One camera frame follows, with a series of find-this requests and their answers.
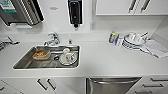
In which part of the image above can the steel kitchen sink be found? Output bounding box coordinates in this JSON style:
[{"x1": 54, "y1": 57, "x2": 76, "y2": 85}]
[{"x1": 12, "y1": 44, "x2": 82, "y2": 70}]

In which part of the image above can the white cup on plate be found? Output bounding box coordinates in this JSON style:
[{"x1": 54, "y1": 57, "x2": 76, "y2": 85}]
[{"x1": 59, "y1": 47, "x2": 78, "y2": 66}]

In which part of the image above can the white sink base cabinet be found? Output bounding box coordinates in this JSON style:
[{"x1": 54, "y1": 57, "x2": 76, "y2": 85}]
[{"x1": 1, "y1": 77, "x2": 87, "y2": 94}]

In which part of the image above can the dish soap bottle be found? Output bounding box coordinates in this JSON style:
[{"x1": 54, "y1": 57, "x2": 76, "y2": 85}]
[{"x1": 108, "y1": 30, "x2": 119, "y2": 45}]

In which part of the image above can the stack of white dishes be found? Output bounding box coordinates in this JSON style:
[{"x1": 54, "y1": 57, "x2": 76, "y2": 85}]
[{"x1": 121, "y1": 31, "x2": 149, "y2": 50}]

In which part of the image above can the white upper cabinet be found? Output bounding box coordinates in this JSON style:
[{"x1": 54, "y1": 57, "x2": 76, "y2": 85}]
[{"x1": 94, "y1": 0, "x2": 168, "y2": 17}]

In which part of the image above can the orange bowl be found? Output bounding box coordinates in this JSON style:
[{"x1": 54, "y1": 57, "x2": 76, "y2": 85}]
[{"x1": 32, "y1": 49, "x2": 52, "y2": 61}]

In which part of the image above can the stainless steel dishwasher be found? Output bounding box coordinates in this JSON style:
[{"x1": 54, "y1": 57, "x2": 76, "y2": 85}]
[{"x1": 85, "y1": 77, "x2": 143, "y2": 94}]

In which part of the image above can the small wall label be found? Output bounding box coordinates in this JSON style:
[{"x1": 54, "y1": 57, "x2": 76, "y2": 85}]
[{"x1": 49, "y1": 6, "x2": 59, "y2": 11}]

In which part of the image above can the steel paper towel dispenser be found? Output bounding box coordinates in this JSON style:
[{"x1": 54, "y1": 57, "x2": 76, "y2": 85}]
[{"x1": 0, "y1": 0, "x2": 45, "y2": 28}]

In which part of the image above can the black wall soap dispenser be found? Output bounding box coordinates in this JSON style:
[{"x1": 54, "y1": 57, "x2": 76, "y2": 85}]
[{"x1": 67, "y1": 0, "x2": 84, "y2": 30}]

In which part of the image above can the white wall outlet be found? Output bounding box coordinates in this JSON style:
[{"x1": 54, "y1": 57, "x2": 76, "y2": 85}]
[{"x1": 89, "y1": 21, "x2": 97, "y2": 32}]

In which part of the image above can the chrome faucet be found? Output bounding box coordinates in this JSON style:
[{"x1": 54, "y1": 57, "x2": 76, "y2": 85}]
[{"x1": 43, "y1": 31, "x2": 61, "y2": 47}]

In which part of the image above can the white drawer unit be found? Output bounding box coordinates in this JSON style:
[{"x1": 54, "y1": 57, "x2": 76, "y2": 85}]
[{"x1": 128, "y1": 76, "x2": 168, "y2": 94}]

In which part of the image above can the white folded towel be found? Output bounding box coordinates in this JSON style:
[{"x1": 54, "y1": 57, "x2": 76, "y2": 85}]
[{"x1": 141, "y1": 39, "x2": 168, "y2": 59}]

